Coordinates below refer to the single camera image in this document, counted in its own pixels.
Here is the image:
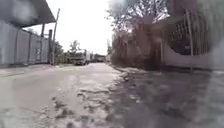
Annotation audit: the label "vehicle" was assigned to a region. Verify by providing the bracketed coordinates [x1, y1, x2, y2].
[73, 49, 91, 66]

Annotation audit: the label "brown bushes and trees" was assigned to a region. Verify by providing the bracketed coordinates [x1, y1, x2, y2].
[107, 0, 174, 71]

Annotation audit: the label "green trees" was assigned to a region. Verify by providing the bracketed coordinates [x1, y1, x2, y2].
[53, 39, 82, 65]

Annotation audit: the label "leaning pole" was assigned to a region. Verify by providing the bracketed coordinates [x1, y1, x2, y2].
[51, 7, 61, 66]

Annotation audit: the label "grey cracked asphalt road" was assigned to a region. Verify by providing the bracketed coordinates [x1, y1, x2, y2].
[0, 62, 224, 128]

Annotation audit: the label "white fence with railing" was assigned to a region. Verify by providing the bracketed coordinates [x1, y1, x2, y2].
[160, 6, 224, 72]

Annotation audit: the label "grey building with overhanging roof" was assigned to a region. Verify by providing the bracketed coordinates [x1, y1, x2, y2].
[0, 0, 57, 68]

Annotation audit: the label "dark post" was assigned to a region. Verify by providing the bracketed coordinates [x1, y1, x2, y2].
[47, 29, 54, 65]

